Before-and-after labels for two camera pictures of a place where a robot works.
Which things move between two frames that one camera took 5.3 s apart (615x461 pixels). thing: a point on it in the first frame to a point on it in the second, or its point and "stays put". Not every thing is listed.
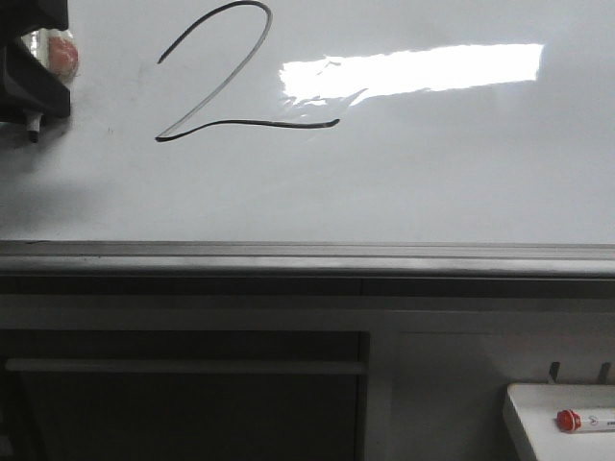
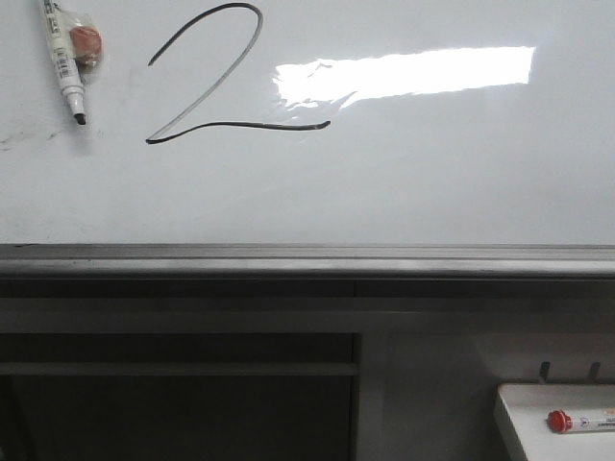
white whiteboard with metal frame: x=322 y=139 stays put
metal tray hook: x=553 y=370 to x=543 y=376
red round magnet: x=62 y=53 to x=87 y=43
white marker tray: x=532 y=410 stays put
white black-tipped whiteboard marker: x=34 y=123 to x=67 y=70
